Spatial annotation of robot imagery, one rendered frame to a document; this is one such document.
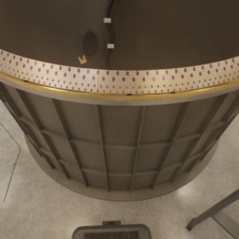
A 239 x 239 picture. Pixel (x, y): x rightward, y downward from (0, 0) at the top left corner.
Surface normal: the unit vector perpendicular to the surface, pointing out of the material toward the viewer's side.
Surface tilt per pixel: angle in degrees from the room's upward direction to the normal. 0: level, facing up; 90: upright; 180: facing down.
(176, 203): 0
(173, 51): 62
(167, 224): 0
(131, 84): 43
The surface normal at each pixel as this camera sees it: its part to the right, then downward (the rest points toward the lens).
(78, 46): -0.12, 0.38
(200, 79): 0.18, 0.05
